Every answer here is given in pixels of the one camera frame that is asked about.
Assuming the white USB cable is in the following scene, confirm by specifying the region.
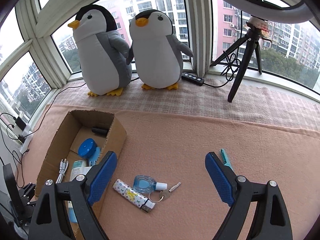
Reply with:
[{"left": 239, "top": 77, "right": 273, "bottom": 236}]
[{"left": 55, "top": 158, "right": 69, "bottom": 184}]

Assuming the blue round tape measure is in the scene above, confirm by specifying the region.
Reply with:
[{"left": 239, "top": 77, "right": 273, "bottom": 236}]
[{"left": 78, "top": 138, "right": 97, "bottom": 159}]

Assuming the black cylinder device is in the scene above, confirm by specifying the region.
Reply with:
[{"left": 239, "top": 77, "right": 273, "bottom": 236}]
[{"left": 91, "top": 126, "right": 109, "bottom": 137}]

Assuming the white power adapter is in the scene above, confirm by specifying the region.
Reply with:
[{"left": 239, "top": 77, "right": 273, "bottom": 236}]
[{"left": 82, "top": 166, "right": 92, "bottom": 175}]

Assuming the light blue card device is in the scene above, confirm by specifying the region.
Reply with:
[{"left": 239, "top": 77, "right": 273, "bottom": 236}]
[{"left": 88, "top": 146, "right": 100, "bottom": 166}]

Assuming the white blue lotion tube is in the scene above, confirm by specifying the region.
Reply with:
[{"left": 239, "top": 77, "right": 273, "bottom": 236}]
[{"left": 68, "top": 160, "right": 87, "bottom": 223}]

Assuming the teal clothes peg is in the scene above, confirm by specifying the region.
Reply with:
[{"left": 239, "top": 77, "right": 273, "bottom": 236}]
[{"left": 220, "top": 149, "right": 233, "bottom": 170}]

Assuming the brown cardboard box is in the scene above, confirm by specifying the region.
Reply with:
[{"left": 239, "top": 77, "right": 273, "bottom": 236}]
[{"left": 34, "top": 109, "right": 128, "bottom": 240}]

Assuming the patterned white lighter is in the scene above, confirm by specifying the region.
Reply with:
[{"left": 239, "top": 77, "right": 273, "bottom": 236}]
[{"left": 112, "top": 179, "right": 156, "bottom": 213}]

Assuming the white power strip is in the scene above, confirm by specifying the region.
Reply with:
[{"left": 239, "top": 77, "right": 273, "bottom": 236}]
[{"left": 13, "top": 124, "right": 33, "bottom": 154}]

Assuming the pink blanket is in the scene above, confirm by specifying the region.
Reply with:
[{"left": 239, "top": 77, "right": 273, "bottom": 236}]
[{"left": 15, "top": 103, "right": 320, "bottom": 240}]

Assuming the black charger plug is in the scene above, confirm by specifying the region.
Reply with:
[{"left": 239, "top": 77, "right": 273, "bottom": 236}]
[{"left": 15, "top": 116, "right": 27, "bottom": 130}]

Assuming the plaid windowsill cloth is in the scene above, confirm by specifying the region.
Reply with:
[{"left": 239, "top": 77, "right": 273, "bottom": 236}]
[{"left": 55, "top": 80, "right": 319, "bottom": 132}]

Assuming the large penguin plush toy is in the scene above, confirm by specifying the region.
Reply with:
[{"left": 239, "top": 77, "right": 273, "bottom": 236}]
[{"left": 68, "top": 4, "right": 132, "bottom": 96}]

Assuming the small penguin plush toy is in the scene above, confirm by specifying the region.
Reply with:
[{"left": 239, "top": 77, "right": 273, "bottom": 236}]
[{"left": 126, "top": 9, "right": 194, "bottom": 90}]

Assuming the black tripod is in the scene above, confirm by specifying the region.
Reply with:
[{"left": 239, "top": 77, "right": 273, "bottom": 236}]
[{"left": 210, "top": 21, "right": 267, "bottom": 102}]

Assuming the black phone on mount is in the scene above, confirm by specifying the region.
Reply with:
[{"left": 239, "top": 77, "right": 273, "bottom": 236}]
[{"left": 3, "top": 164, "right": 24, "bottom": 222}]

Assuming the blue sanitizer bottle keychain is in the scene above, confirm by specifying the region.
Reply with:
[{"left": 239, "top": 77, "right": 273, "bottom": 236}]
[{"left": 133, "top": 175, "right": 168, "bottom": 193}]

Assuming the black power cable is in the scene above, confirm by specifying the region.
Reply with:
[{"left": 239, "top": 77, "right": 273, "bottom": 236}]
[{"left": 22, "top": 81, "right": 87, "bottom": 136}]

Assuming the black inline cable controller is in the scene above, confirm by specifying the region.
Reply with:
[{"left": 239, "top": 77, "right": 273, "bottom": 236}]
[{"left": 181, "top": 73, "right": 204, "bottom": 86}]

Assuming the white ring light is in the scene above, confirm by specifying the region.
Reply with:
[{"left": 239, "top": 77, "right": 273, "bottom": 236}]
[{"left": 224, "top": 0, "right": 314, "bottom": 24}]

